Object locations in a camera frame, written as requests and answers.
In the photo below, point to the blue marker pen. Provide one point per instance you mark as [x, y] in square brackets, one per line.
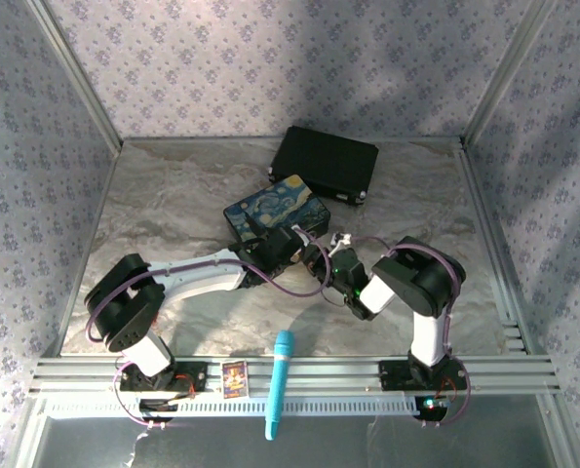
[280, 385]

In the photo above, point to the aluminium mounting rail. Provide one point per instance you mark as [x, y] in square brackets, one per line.
[328, 375]

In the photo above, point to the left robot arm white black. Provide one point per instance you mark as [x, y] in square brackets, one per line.
[197, 278]

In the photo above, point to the aluminium side rail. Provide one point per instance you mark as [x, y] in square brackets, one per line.
[494, 234]

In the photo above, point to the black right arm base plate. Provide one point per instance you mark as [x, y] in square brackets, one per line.
[397, 375]

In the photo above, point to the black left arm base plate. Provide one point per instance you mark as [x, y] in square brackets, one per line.
[192, 378]

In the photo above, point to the aluminium frame post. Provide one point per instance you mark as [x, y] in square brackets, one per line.
[75, 73]
[504, 73]

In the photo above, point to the starry night print box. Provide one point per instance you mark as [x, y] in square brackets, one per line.
[275, 207]

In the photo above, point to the brass padlock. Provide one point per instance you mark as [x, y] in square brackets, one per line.
[296, 256]

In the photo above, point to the small orange card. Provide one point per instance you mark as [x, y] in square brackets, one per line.
[233, 379]

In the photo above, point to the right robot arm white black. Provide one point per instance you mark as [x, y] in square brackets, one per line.
[431, 336]

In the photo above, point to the black hard case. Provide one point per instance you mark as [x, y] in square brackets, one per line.
[326, 163]

